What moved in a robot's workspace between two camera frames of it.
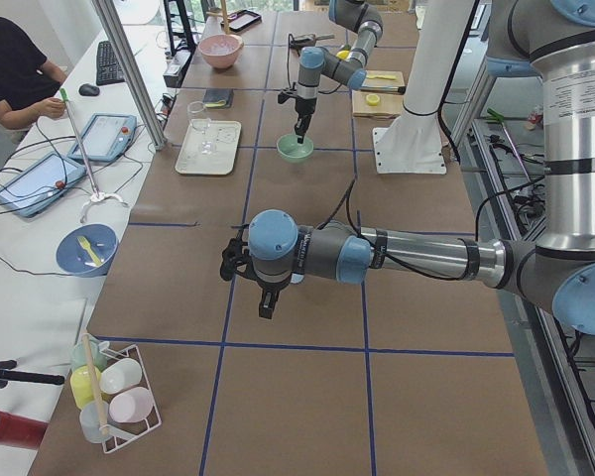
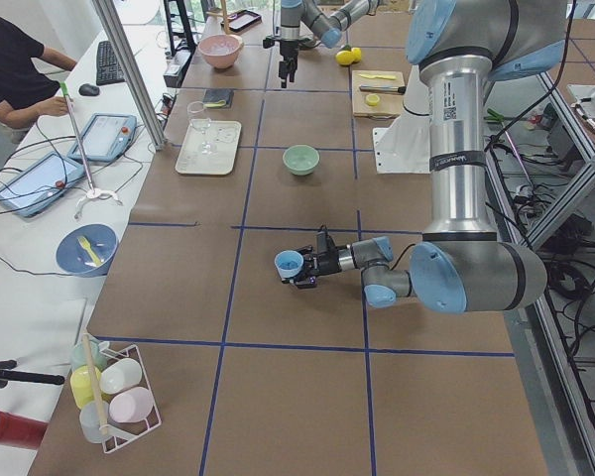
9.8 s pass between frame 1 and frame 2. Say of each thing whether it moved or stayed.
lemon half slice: stayed
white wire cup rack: stayed
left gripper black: moved
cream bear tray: stayed
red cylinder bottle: stayed
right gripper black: moved
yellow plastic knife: stayed
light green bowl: moved
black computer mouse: stayed
